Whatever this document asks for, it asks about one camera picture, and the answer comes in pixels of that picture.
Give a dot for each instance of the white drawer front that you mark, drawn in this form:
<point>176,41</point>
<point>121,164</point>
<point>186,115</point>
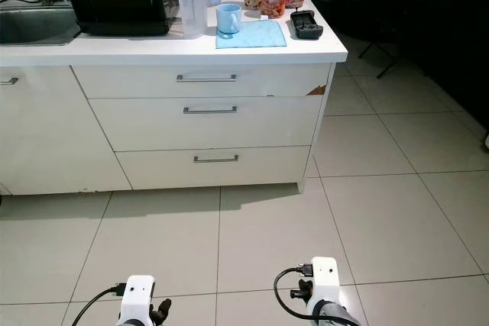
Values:
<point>130,80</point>
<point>137,124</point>
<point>157,169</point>

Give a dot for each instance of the white cabinet door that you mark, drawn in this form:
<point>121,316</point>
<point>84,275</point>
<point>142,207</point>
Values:
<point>46,131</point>

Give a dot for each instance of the blue cloth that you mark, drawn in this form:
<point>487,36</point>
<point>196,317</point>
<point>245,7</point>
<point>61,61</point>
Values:
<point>256,34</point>

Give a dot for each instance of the black charger cradle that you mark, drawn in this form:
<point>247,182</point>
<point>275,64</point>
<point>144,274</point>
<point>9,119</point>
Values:
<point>306,26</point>

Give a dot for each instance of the blue mug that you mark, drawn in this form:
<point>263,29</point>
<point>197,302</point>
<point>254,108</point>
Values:
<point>227,18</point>

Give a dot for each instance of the short snack jar red lid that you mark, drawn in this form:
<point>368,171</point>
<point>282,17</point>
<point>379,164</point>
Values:
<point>273,1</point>

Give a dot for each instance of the clear pitcher red lid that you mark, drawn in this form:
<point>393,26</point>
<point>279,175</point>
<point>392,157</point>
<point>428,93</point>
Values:
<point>191,1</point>

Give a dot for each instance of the stainless steel sink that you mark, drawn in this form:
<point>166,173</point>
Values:
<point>34,27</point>

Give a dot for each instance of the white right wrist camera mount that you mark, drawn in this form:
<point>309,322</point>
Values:
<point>325,280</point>

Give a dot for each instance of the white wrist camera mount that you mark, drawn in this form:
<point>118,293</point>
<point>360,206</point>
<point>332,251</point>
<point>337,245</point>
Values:
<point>325,280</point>
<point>137,295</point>

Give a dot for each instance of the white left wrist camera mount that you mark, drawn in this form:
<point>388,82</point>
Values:
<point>137,295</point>

